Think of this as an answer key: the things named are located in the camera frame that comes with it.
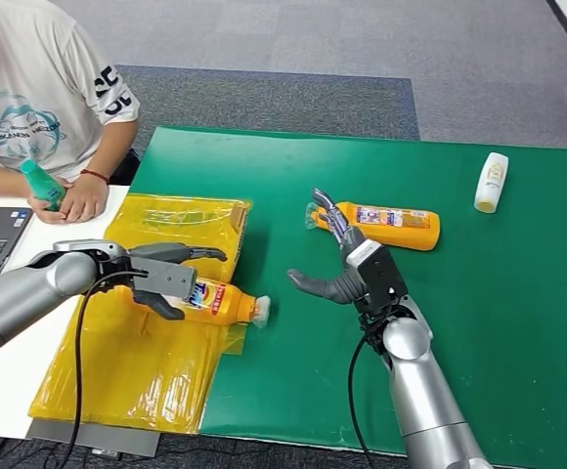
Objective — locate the person's right hand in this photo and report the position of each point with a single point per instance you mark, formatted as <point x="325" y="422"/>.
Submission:
<point x="43" y="210"/>

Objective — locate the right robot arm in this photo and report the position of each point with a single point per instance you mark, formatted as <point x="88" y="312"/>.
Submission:
<point x="425" y="401"/>

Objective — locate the yellow plastic wrapped cardboard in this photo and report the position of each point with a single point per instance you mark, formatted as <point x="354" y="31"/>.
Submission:
<point x="132" y="369"/>

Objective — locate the green table mat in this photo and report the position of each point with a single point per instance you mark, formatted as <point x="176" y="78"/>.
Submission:
<point x="313" y="362"/>

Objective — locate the dark grey floor rug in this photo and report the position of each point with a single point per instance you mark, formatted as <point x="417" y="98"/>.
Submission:
<point x="264" y="103"/>

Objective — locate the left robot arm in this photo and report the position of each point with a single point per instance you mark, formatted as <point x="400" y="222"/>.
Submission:
<point x="24" y="298"/>

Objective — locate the orange bottle with red label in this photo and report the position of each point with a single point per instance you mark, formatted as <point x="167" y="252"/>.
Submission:
<point x="220" y="303"/>

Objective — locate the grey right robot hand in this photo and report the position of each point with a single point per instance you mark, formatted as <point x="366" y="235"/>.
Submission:
<point x="335" y="288"/>

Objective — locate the grey sheet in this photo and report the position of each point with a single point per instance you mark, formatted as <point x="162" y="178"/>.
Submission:
<point x="117" y="440"/>

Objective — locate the person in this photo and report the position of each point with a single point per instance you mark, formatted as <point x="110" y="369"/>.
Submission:
<point x="34" y="77"/>

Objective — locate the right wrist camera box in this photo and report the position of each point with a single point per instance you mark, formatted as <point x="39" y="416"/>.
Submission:
<point x="381" y="278"/>

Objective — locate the teal bottle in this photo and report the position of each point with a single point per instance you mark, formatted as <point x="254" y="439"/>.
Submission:
<point x="43" y="182"/>

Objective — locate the person's left forearm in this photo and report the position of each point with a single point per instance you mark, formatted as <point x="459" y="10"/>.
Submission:
<point x="113" y="147"/>

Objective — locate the orange bottle with blue-white label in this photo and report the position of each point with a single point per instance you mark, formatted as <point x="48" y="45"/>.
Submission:
<point x="391" y="226"/>

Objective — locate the small white bottle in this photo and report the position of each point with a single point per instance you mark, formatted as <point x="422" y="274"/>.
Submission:
<point x="491" y="183"/>

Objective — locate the person's left hand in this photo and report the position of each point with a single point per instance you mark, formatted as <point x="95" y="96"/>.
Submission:
<point x="84" y="199"/>

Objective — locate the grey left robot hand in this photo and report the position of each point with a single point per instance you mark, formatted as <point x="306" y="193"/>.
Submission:
<point x="163" y="278"/>

